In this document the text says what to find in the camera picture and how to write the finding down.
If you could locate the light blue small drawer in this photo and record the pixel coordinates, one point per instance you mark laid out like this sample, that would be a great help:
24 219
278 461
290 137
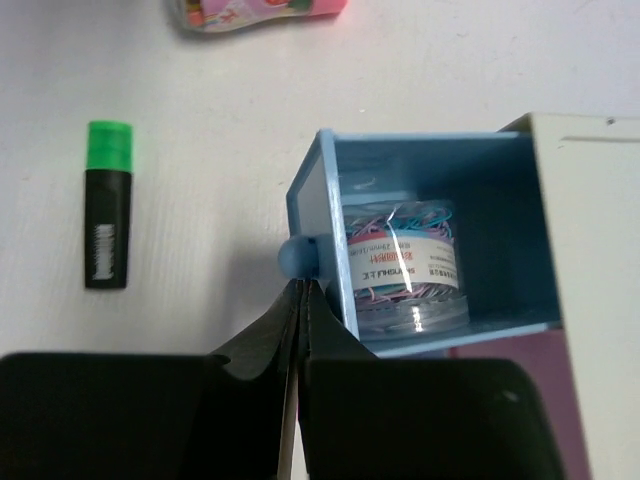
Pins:
492 181

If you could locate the pink tube of erasers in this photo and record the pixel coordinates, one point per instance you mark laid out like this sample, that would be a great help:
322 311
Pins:
222 16

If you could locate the white mini drawer cabinet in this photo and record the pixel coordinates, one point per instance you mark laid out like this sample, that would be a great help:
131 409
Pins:
588 373

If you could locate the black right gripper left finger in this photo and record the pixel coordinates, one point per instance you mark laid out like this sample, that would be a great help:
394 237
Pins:
219 415

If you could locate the green highlighter marker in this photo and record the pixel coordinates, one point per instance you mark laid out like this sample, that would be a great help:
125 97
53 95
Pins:
107 204

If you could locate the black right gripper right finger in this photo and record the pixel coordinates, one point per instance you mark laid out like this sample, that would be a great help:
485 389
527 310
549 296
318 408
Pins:
363 417

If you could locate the clear jar of paper clips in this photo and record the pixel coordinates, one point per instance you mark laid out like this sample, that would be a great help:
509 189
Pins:
404 268

